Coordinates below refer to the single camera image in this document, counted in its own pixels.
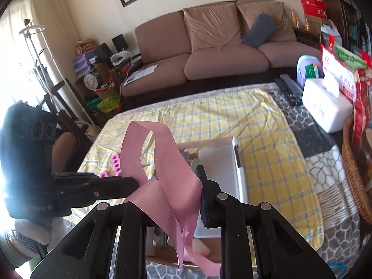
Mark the red box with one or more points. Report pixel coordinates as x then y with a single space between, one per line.
312 7

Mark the green printed packet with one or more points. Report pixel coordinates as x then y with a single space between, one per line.
350 58

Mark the yellow woven bag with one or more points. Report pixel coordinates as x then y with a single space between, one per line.
85 46

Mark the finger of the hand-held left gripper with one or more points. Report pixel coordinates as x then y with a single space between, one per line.
116 187

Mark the pink toe separator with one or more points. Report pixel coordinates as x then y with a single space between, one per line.
104 174
114 161

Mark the dark wooden armchair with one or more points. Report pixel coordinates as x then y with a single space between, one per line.
64 151

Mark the red patterned bag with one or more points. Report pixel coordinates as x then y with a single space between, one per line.
361 107

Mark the dark wooden cabinet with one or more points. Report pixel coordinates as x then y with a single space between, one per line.
340 17

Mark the white pot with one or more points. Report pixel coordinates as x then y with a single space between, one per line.
93 132

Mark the black speaker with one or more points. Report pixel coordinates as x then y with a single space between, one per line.
118 43
103 51

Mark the brown sofa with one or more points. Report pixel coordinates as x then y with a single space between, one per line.
226 61

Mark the wicker basket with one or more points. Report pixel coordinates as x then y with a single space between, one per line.
351 165

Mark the cream curtain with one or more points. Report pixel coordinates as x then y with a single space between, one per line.
14 49

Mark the purple plastic container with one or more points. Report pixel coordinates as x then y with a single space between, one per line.
302 66

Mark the white coat stand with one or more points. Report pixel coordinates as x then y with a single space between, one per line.
37 52

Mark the yellow plaid cloth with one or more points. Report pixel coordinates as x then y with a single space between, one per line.
261 139

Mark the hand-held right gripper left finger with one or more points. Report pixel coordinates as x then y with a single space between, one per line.
130 226

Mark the pink satin ribbon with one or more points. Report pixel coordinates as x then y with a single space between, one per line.
174 186

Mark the green bag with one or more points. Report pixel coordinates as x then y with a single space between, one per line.
109 104

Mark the stack of purple packets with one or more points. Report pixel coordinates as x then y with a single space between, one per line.
84 64

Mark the white cardboard box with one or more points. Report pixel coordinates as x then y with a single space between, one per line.
221 162

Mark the white rounded appliance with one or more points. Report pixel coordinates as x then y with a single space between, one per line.
121 58

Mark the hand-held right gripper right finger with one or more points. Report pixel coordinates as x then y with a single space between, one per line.
205 209

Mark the round printed tin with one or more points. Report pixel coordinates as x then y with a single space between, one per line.
92 80

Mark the grey remote control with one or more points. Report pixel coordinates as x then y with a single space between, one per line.
290 82

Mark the white and red bag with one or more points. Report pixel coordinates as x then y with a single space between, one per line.
337 72

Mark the wooden shelf unit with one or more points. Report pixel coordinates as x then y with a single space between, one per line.
87 96

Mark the tan sofa cushion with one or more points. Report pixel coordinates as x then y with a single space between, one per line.
252 11
213 26

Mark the black remote control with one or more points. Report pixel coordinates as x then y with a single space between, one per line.
286 91

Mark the grey pillow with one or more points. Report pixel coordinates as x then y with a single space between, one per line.
258 30

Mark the printed papers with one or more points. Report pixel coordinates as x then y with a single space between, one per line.
142 74

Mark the white tissue box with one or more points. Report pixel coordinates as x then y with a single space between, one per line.
325 107

